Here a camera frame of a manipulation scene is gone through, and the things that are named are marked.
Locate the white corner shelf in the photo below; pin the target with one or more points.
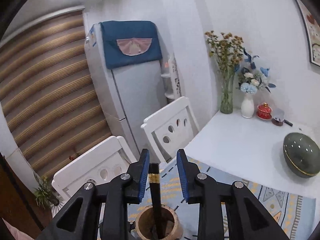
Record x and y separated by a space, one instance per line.
171 80

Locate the small black stick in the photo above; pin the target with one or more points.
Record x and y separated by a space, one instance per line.
288 123

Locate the red lidded teacup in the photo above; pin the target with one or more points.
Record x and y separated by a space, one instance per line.
264 111

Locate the brown wooden door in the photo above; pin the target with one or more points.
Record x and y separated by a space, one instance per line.
17 200

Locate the dark green bowl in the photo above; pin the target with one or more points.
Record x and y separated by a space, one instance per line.
300 155

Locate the white refrigerator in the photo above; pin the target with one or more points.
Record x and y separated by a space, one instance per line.
135 100

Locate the blue patterned table mat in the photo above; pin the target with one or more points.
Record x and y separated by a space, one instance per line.
280 202

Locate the white wooden chair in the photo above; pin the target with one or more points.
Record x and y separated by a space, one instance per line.
82 160
162 122

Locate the wall poster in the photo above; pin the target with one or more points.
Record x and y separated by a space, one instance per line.
311 30

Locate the blue white flower bouquet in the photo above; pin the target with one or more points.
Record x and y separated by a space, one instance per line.
250 82

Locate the black chopstick gold band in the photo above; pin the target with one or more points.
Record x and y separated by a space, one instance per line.
156 200

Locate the brown striped window blind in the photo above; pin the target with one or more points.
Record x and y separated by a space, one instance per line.
50 80

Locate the blue refrigerator cover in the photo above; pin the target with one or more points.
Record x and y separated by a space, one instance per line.
112 50

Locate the dried flower bunch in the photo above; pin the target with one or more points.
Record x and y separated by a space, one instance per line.
225 47

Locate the wooden utensil holder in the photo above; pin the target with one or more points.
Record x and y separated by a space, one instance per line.
175 226

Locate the potted plant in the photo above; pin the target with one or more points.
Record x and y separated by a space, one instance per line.
43 192

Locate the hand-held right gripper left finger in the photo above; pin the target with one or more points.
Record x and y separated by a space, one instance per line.
143 177

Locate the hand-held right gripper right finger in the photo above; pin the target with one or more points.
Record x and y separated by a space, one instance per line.
182 177

